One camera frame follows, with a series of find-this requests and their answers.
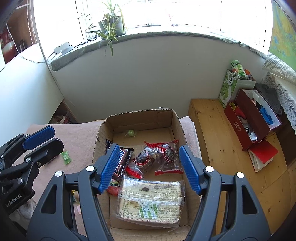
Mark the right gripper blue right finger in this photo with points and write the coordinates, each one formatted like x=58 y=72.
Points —
x=194 y=170

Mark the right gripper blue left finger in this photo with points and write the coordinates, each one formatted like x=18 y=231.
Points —
x=105 y=167

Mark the brown Snickers bar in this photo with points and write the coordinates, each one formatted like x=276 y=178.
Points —
x=124 y=159

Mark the round jelly cup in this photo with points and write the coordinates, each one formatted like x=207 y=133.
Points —
x=114 y=187

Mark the green candy wrapper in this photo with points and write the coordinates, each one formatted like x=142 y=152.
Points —
x=66 y=157

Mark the pale green candy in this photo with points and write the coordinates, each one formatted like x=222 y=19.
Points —
x=130 y=133

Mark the pink wafer packet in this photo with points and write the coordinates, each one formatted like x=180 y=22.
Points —
x=78 y=209

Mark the large cracker packet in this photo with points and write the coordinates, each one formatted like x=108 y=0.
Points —
x=151 y=203

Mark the red-edged dried fruit bag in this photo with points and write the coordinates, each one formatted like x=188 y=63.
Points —
x=140 y=164

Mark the brown round pastry packet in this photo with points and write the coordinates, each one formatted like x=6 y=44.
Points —
x=75 y=196

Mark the open cardboard box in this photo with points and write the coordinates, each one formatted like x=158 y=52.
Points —
x=142 y=120

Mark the red booklet on floor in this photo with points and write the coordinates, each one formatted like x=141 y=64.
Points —
x=261 y=154

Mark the red shoe box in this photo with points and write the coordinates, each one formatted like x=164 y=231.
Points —
x=240 y=129

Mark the dark red gift box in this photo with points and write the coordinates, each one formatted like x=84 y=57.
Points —
x=249 y=98

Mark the green gift bag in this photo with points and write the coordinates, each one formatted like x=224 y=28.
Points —
x=236 y=78

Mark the white lace tablecloth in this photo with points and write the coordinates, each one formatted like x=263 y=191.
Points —
x=285 y=93

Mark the white power adapter box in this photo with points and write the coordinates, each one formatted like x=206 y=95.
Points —
x=63 y=49

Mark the wooden shelf cabinet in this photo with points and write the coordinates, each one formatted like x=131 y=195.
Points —
x=18 y=33

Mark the potted spider plant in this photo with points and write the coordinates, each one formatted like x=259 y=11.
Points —
x=110 y=27

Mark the landscape scroll painting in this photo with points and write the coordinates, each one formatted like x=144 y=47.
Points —
x=281 y=54

